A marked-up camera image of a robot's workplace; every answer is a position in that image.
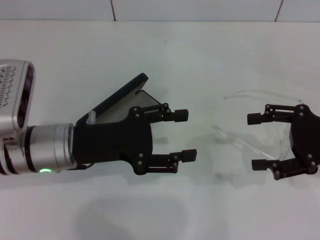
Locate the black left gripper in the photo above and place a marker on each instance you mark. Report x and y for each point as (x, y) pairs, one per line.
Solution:
(112, 142)

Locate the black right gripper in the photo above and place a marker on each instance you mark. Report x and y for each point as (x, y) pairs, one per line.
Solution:
(306, 135)

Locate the clear white glasses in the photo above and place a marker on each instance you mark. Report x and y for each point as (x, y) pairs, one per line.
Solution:
(232, 138)

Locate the black glasses case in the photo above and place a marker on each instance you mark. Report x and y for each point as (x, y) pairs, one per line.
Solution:
(120, 95)

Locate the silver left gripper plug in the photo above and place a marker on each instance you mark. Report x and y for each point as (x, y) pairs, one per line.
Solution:
(91, 117)

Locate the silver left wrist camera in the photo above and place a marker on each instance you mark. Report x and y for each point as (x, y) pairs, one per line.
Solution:
(15, 92)

